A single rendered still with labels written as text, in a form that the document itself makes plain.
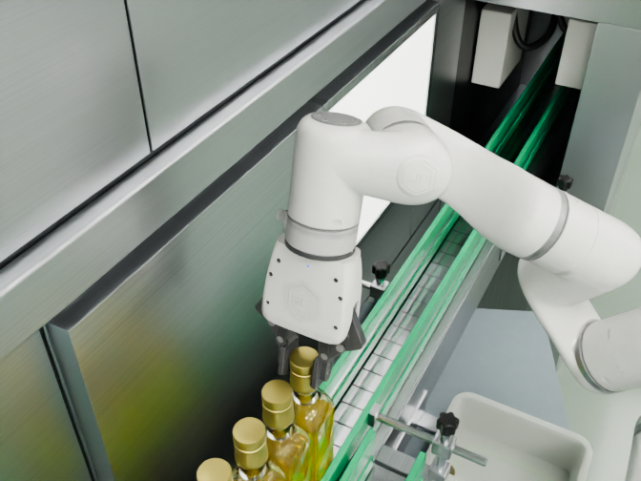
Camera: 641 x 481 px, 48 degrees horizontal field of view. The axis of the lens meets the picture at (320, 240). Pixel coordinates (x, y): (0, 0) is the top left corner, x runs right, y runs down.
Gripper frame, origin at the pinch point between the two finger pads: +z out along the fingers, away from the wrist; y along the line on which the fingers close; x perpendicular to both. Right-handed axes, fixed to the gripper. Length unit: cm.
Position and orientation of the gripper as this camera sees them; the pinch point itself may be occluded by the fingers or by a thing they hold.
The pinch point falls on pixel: (304, 362)
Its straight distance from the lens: 82.6
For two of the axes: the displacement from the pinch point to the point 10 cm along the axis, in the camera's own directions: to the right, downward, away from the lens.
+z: -1.2, 9.0, 4.3
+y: 8.9, 2.9, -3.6
